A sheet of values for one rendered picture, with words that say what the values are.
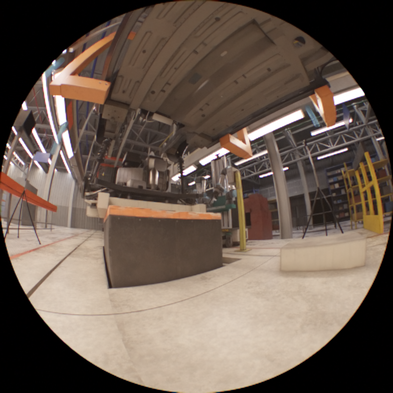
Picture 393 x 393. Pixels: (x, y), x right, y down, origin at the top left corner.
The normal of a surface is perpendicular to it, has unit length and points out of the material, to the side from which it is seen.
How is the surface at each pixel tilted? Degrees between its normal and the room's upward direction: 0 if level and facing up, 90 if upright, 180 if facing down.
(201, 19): 177
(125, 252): 90
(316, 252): 90
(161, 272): 90
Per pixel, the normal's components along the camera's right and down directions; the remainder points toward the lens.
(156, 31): 0.04, 0.97
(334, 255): -0.79, -0.11
